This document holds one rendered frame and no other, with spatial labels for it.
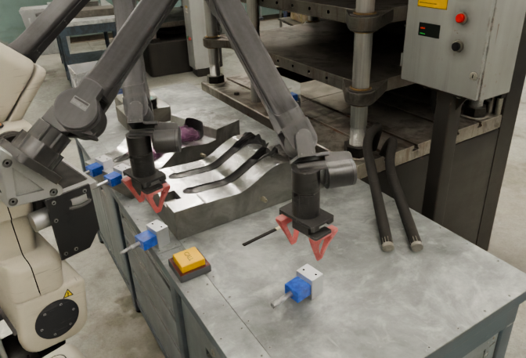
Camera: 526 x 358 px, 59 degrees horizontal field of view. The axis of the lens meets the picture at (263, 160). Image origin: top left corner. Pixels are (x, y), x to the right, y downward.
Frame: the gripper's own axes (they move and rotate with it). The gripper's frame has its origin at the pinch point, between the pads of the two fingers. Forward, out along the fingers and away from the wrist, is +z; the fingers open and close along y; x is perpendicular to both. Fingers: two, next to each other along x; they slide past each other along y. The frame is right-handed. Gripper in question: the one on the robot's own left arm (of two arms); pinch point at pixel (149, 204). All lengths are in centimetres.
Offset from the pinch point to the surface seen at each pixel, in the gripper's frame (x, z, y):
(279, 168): -37.2, 0.8, -10.4
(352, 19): -78, -35, -5
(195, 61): -272, 70, 349
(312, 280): -12.6, 7.5, -43.6
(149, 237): 2.4, 8.5, -1.3
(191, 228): -9.0, 10.2, -3.9
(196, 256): -1.5, 9.0, -16.3
